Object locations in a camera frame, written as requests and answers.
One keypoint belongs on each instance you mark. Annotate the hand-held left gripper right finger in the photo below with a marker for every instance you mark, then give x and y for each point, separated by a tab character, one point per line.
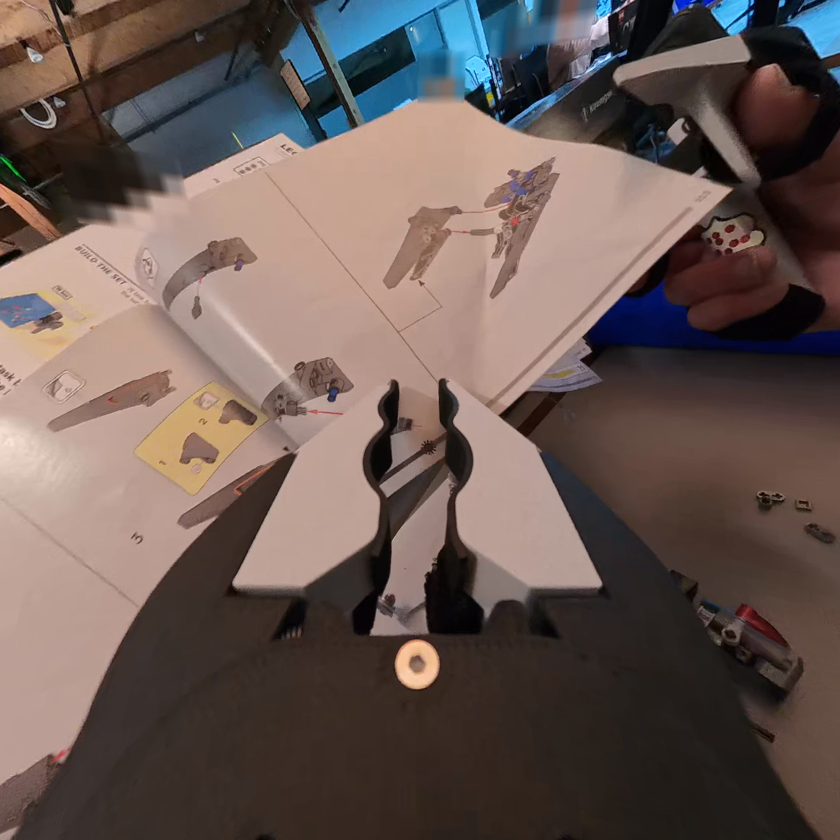
531	525

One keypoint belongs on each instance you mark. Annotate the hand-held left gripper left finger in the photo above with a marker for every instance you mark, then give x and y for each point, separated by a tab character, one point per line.
308	525

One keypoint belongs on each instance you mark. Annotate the lego instruction booklet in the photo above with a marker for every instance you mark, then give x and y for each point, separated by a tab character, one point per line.
262	262

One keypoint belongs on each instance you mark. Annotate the large lego car chassis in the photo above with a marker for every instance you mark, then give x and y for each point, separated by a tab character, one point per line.
748	630

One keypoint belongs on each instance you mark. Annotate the dark grey two-hole lego piece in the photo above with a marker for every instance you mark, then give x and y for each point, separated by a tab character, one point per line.
820	532

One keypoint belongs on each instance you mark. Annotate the person's right hand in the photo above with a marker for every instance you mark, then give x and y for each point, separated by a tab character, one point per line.
722	282

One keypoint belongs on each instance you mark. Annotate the black box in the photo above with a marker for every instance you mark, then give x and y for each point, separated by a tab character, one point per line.
577	111

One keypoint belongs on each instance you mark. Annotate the blue plastic bin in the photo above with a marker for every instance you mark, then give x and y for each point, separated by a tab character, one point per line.
656	328

